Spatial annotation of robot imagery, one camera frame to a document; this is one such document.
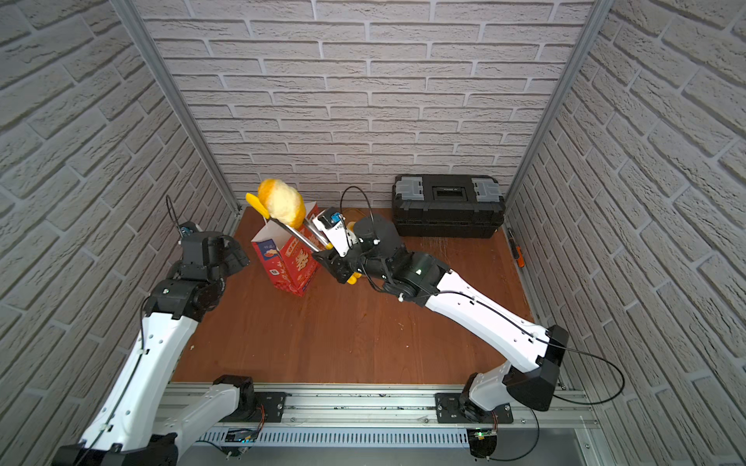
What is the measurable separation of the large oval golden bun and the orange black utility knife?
869 millimetres

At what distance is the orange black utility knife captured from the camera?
3.56 ft

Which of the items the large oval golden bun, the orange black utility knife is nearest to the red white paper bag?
the large oval golden bun

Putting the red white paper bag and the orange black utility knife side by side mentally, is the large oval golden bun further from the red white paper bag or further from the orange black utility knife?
the orange black utility knife

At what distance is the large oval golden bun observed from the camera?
56 cm
